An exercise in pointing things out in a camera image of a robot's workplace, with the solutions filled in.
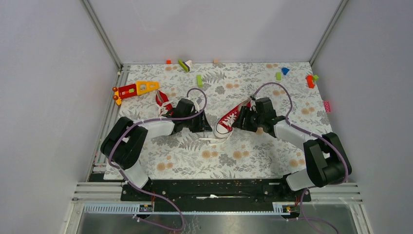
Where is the pink block at edge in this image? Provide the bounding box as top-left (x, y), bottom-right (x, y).
top-left (323, 101), bottom-right (332, 113)

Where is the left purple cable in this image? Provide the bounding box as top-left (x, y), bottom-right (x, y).
top-left (107, 87), bottom-right (208, 232)

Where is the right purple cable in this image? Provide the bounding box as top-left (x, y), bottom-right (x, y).
top-left (251, 82), bottom-right (351, 234)

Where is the green purple white block stack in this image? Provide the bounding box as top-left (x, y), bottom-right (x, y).
top-left (178, 59), bottom-right (192, 72)

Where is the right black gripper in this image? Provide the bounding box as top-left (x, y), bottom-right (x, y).
top-left (231, 106), bottom-right (264, 133)

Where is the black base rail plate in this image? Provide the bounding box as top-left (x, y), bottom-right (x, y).
top-left (89, 173), bottom-right (347, 214)

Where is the red sneaker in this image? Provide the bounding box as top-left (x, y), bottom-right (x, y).
top-left (199, 98), bottom-right (252, 146)
top-left (155, 90), bottom-right (174, 116)

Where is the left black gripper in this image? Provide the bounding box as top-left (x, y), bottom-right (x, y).
top-left (183, 109), bottom-right (212, 133)

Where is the green block near centre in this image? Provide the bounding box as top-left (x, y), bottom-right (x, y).
top-left (196, 75), bottom-right (203, 89)

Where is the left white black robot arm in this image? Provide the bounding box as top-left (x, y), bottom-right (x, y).
top-left (100, 98), bottom-right (212, 200)

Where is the orange block right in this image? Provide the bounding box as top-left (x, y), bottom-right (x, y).
top-left (306, 75), bottom-right (315, 89)

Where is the blue triangular block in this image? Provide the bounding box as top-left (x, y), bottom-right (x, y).
top-left (281, 67), bottom-right (290, 75)

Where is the red yellow toy block assembly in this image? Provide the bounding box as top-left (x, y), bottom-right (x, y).
top-left (112, 81), bottom-right (160, 106)

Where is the floral patterned mat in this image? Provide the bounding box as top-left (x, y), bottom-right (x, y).
top-left (126, 62), bottom-right (332, 179)

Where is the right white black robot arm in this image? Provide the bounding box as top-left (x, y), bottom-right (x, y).
top-left (232, 97), bottom-right (352, 201)

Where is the purple cable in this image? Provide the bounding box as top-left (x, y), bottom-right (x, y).
top-left (107, 87), bottom-right (208, 232)
top-left (251, 82), bottom-right (351, 234)

